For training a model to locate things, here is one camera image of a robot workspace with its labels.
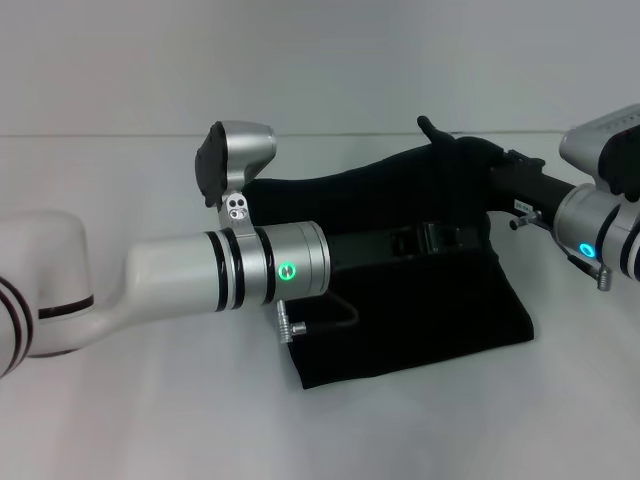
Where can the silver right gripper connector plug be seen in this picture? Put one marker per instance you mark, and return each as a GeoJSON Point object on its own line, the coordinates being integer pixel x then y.
{"type": "Point", "coordinates": [524, 221]}

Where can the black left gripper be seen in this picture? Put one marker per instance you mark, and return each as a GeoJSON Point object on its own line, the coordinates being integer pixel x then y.
{"type": "Point", "coordinates": [370, 247]}

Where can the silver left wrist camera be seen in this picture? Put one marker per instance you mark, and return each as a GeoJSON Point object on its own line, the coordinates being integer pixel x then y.
{"type": "Point", "coordinates": [235, 155]}

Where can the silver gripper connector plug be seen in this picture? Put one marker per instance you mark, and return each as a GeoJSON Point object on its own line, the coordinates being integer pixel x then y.
{"type": "Point", "coordinates": [287, 325]}
{"type": "Point", "coordinates": [524, 221]}

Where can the black shirt with FREE print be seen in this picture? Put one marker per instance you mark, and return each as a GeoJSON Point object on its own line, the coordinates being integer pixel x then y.
{"type": "Point", "coordinates": [425, 310]}

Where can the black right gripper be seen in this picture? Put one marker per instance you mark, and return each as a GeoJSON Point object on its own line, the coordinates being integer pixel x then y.
{"type": "Point", "coordinates": [535, 190]}

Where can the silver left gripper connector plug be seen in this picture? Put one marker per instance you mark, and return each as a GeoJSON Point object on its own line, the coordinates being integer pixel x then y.
{"type": "Point", "coordinates": [287, 325]}

